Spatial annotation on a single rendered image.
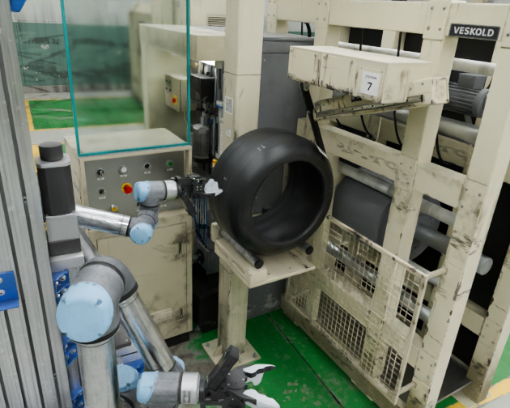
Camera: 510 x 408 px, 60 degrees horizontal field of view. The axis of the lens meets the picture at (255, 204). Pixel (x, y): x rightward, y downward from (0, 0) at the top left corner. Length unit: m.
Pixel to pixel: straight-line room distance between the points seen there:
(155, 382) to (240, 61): 1.38
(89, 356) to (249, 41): 1.44
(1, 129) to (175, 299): 1.73
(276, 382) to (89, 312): 1.81
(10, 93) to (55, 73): 9.65
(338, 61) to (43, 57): 9.26
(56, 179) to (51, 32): 9.47
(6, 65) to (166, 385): 0.83
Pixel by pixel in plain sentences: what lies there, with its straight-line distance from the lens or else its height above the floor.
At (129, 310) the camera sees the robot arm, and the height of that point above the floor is 1.21.
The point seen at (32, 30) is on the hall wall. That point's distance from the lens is 10.70.
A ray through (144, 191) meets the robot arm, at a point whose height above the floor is 1.29.
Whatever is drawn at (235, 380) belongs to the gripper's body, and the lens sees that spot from 1.20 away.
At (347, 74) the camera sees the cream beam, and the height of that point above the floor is 1.71.
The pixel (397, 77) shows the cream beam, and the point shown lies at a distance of 1.75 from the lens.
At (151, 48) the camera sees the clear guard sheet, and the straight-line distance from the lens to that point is 2.18.
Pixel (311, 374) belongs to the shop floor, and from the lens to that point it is 2.79.
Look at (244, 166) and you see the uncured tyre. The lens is 1.79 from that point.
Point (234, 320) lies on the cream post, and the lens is 2.62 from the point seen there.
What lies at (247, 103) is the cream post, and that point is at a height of 1.53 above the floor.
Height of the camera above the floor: 1.94
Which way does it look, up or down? 24 degrees down
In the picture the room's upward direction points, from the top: 3 degrees clockwise
